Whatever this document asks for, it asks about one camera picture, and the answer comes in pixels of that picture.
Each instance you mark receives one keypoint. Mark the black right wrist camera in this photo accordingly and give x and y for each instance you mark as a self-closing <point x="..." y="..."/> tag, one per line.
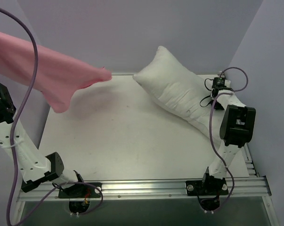
<point x="221" y="83"/>

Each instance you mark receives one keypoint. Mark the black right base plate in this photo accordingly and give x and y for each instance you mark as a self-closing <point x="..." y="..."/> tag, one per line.
<point x="211" y="188"/>

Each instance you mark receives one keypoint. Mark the aluminium rail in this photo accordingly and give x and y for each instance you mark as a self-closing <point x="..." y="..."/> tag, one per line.
<point x="248" y="161"/>
<point x="151" y="189"/>

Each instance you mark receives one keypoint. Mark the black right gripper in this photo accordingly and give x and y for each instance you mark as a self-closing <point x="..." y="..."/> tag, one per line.
<point x="215" y="93"/>

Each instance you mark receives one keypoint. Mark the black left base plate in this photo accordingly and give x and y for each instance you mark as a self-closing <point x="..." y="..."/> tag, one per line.
<point x="81" y="191"/>

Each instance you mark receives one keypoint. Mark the pink floral pillowcase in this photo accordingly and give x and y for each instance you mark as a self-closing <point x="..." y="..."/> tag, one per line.
<point x="58" y="76"/>

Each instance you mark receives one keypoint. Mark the aluminium right side rail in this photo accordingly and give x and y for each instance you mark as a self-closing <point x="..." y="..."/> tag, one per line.
<point x="248" y="161"/>

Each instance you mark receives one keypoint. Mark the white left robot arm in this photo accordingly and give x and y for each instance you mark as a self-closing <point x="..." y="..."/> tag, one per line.
<point x="31" y="163"/>

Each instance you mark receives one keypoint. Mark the white pillow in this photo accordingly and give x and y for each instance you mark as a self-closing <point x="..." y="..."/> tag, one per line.
<point x="179" y="91"/>

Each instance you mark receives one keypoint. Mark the aluminium front rail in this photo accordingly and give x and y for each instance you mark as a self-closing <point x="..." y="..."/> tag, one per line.
<point x="151" y="189"/>

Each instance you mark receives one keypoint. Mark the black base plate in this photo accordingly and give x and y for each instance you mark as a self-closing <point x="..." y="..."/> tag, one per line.
<point x="81" y="191"/>
<point x="211" y="188"/>

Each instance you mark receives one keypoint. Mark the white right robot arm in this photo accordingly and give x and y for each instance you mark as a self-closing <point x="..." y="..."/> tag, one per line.
<point x="235" y="131"/>

